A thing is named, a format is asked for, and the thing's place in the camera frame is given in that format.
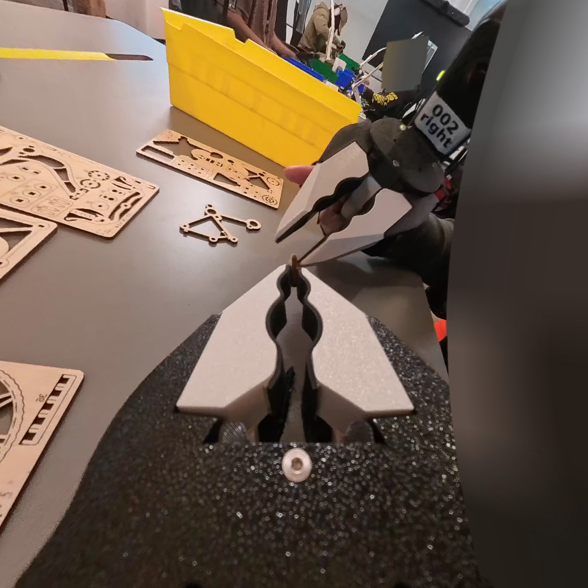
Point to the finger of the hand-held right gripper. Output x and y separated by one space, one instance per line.
326 179
372 225

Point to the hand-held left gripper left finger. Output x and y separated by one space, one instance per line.
234 363

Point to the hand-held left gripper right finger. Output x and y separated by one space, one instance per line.
363 367

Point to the thin wooden part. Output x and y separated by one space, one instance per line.
315 248

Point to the small oblong wooden part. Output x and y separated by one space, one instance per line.
294 266

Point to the wooden bicycle frame part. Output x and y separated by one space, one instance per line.
236 223

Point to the narrow wooden parts sheet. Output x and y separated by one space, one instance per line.
147 151

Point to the wooden wheel parts sheet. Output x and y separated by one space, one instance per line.
41 413

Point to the person's right hand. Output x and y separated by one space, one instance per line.
298 173

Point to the yellow storage bin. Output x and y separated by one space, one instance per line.
239 92

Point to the wooden sheet with curved cutouts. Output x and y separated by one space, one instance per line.
41 229

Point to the wooden sheet with round holes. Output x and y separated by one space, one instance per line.
27 142

